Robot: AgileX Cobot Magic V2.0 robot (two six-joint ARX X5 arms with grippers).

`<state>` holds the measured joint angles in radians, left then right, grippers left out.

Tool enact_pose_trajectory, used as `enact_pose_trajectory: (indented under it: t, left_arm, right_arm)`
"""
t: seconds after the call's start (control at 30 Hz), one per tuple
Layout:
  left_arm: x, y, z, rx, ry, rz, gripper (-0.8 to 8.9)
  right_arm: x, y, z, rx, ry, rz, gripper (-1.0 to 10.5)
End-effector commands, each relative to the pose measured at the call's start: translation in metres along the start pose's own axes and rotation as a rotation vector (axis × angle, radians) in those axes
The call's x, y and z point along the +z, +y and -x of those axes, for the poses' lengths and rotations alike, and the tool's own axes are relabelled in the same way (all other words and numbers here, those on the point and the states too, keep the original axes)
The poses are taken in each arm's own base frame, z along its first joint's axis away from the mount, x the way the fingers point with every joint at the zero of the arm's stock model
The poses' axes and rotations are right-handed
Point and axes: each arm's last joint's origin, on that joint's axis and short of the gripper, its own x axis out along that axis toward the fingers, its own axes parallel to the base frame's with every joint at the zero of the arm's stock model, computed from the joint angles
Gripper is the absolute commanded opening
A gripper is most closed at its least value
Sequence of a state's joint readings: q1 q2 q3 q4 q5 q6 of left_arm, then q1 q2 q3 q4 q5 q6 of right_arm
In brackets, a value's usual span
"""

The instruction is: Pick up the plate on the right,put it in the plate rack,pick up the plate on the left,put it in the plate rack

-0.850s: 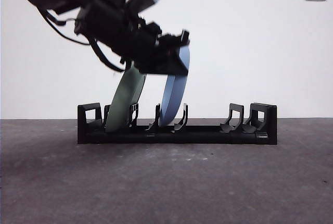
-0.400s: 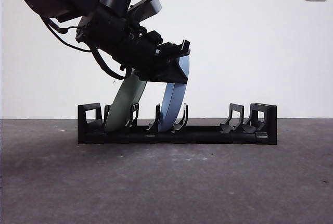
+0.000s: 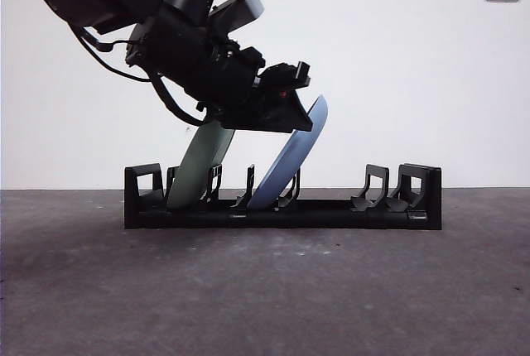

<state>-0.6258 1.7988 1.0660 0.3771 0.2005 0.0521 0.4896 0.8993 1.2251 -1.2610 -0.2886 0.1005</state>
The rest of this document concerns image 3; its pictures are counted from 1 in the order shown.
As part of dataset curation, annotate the blue round plate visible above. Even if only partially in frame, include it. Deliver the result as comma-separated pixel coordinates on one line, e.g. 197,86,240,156
246,93,330,211

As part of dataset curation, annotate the green round plate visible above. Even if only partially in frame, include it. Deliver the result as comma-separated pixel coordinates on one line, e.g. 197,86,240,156
166,122,236,211

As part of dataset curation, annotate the black plate rack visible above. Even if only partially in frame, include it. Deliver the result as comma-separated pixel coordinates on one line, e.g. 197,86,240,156
123,162,443,231

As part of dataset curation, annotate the pale grey camera box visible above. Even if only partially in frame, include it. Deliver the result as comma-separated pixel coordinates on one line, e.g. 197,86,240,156
208,0,266,41

